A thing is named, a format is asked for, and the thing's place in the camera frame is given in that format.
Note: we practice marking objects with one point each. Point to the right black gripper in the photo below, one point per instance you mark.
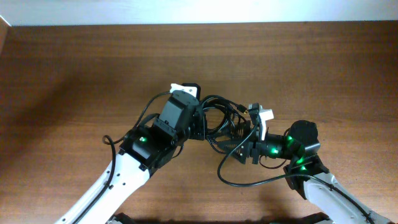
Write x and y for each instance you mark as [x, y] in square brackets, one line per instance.
[253, 149]

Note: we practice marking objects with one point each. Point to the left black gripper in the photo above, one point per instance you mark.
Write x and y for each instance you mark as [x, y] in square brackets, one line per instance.
[199, 118]

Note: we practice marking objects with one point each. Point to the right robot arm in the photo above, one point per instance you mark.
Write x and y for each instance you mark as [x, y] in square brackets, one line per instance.
[305, 173]

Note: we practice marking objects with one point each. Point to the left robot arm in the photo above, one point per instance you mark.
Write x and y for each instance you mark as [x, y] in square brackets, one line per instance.
[151, 143]

